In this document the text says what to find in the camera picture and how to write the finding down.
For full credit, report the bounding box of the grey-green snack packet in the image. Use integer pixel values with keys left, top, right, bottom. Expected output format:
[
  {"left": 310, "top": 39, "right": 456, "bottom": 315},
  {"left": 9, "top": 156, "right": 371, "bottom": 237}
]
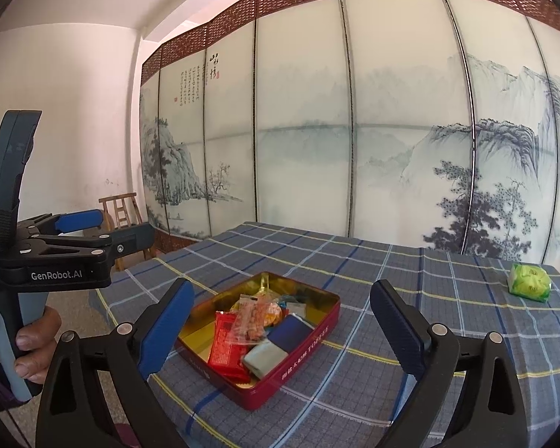
[{"left": 242, "top": 340, "right": 290, "bottom": 380}]

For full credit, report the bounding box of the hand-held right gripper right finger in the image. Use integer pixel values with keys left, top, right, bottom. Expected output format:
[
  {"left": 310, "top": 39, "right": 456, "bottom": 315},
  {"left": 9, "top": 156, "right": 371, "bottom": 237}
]
[{"left": 370, "top": 279, "right": 528, "bottom": 448}]

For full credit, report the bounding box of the person's left hand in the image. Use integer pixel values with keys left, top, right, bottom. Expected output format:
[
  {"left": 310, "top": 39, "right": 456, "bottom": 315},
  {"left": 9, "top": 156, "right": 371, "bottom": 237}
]
[{"left": 15, "top": 305, "right": 63, "bottom": 383}]

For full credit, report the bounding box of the small light wooden chair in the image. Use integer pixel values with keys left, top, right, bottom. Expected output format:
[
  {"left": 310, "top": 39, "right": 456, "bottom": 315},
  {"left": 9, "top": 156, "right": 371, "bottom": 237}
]
[{"left": 98, "top": 191, "right": 156, "bottom": 271}]

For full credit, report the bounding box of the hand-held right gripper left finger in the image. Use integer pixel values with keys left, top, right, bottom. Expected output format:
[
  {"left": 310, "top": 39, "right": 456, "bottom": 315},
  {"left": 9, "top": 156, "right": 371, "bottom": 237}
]
[{"left": 36, "top": 277, "right": 196, "bottom": 448}]

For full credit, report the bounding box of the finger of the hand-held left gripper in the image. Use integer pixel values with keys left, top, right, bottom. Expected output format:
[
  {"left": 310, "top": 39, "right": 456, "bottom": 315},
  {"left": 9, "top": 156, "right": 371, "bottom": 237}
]
[
  {"left": 16, "top": 209, "right": 104, "bottom": 239},
  {"left": 0, "top": 223, "right": 156, "bottom": 267}
]

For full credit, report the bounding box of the red foil snack packet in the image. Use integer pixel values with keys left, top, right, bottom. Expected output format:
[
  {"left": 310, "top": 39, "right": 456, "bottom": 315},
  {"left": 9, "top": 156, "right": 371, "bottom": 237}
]
[{"left": 208, "top": 310, "right": 253, "bottom": 383}]

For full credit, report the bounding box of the painted folding screen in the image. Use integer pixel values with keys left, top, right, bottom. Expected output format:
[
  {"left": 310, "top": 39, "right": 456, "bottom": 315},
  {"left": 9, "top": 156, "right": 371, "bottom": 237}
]
[{"left": 140, "top": 0, "right": 560, "bottom": 262}]

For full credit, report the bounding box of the green snack packet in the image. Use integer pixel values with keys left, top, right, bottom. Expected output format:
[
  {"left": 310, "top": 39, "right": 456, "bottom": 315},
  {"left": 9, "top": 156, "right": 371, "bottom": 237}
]
[{"left": 507, "top": 262, "right": 553, "bottom": 303}]

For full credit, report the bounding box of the red tin box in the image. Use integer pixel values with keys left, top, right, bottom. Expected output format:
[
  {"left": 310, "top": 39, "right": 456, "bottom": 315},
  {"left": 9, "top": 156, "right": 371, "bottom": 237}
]
[{"left": 175, "top": 271, "right": 341, "bottom": 411}]

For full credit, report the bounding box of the clear peanut packet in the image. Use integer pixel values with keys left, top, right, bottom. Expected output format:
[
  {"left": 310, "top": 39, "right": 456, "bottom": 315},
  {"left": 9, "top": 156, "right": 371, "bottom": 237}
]
[{"left": 224, "top": 294, "right": 274, "bottom": 351}]

